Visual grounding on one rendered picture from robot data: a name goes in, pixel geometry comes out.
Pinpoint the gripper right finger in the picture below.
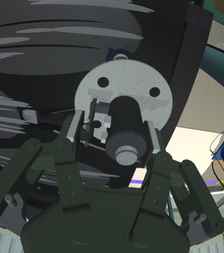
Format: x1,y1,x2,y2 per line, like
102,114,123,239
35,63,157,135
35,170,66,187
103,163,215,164
141,120,224,237

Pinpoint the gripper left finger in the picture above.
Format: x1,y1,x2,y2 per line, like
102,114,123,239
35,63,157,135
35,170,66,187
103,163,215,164
0,110,91,220

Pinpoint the grey knurled gun knob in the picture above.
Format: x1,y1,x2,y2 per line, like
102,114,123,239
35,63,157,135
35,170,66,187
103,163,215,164
115,145,139,166

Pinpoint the grey grease gun lever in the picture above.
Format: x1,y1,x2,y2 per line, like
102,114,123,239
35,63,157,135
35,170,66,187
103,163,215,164
85,97,100,147

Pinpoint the teal table leg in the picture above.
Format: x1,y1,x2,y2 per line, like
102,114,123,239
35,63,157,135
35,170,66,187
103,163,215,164
167,190,175,220

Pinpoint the light grey round rack plate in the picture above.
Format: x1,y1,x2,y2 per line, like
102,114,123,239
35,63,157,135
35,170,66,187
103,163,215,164
74,59,173,144

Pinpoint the dark blue round fitting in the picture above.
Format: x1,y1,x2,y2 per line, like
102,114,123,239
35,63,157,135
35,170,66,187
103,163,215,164
105,47,133,63

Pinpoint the orange cable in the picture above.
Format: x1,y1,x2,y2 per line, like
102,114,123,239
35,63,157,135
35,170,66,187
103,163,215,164
210,150,224,202

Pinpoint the black truck frame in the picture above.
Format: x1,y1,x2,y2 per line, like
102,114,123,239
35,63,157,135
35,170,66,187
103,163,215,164
0,0,214,190

